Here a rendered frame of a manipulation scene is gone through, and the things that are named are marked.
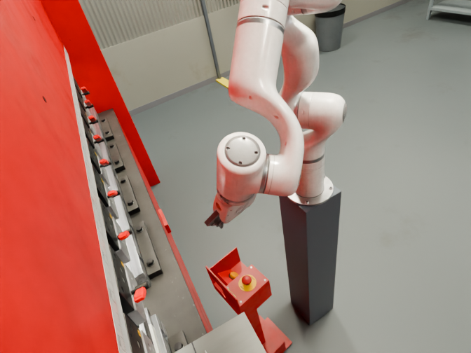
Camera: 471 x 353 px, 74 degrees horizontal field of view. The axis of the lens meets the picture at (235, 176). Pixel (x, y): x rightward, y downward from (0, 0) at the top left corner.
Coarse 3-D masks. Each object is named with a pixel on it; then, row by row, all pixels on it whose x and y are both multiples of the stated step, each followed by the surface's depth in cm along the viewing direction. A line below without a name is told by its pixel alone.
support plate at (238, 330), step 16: (240, 320) 91; (208, 336) 90; (224, 336) 89; (240, 336) 88; (256, 336) 87; (176, 352) 88; (192, 352) 87; (208, 352) 86; (224, 352) 86; (240, 352) 85; (256, 352) 84
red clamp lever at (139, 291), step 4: (140, 284) 76; (144, 284) 75; (136, 288) 75; (140, 288) 72; (144, 288) 73; (148, 288) 76; (132, 292) 75; (136, 292) 70; (140, 292) 69; (144, 292) 70; (136, 296) 67; (140, 296) 68; (144, 296) 68; (136, 300) 67; (140, 300) 68
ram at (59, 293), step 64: (0, 0) 83; (0, 64) 58; (64, 64) 163; (0, 128) 45; (64, 128) 89; (0, 192) 36; (64, 192) 61; (0, 256) 31; (64, 256) 46; (0, 320) 26; (64, 320) 37
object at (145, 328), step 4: (144, 308) 100; (148, 312) 99; (148, 316) 97; (148, 320) 96; (144, 324) 96; (148, 324) 95; (152, 324) 97; (144, 328) 95; (148, 328) 95; (144, 332) 94; (148, 332) 94; (148, 336) 93; (152, 340) 92
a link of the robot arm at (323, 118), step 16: (304, 96) 98; (320, 96) 96; (336, 96) 96; (304, 112) 97; (320, 112) 95; (336, 112) 94; (304, 128) 103; (320, 128) 98; (336, 128) 97; (304, 144) 106; (320, 144) 104; (304, 160) 109
